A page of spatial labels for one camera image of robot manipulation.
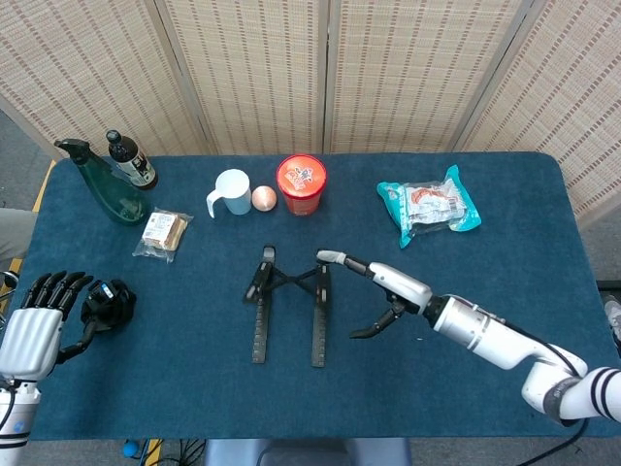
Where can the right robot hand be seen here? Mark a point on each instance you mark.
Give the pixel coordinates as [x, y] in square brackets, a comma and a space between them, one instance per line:
[405, 289]

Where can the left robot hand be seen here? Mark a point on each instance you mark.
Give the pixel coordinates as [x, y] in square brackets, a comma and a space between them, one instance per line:
[31, 340]

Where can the black folding stand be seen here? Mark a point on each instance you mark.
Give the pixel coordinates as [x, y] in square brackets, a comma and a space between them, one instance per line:
[259, 340]

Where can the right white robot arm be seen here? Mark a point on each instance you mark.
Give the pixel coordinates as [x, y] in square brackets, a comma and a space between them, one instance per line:
[485, 330]

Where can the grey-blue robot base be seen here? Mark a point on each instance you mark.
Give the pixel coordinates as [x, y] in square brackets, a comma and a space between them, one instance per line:
[310, 454]

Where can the teal snack package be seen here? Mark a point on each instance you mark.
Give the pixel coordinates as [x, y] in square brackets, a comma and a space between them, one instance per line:
[427, 204]

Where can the person's grey trouser leg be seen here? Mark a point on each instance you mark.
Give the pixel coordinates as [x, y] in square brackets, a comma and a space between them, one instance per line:
[12, 233]

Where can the small blue ball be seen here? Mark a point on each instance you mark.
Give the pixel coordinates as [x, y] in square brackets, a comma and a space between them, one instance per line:
[130, 449]

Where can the orange instant noodle cup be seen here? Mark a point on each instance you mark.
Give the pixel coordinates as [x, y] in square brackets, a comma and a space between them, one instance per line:
[301, 177]

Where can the pink ball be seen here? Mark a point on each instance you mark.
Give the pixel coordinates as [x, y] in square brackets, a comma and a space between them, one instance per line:
[264, 198]

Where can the green spray bottle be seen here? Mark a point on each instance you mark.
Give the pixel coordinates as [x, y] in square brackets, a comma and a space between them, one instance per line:
[116, 194]

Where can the wrapped sandwich cake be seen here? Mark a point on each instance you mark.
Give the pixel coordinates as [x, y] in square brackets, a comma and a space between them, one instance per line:
[162, 233]

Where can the blue table cloth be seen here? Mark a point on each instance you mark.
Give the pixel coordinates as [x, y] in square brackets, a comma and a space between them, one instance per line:
[194, 388]

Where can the dark tea bottle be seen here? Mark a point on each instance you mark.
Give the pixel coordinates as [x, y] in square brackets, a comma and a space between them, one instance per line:
[138, 167]

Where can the white shoe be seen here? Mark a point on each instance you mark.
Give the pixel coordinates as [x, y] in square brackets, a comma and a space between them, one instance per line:
[615, 315]

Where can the woven bamboo folding screen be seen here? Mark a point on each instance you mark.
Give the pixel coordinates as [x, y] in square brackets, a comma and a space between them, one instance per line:
[262, 73]

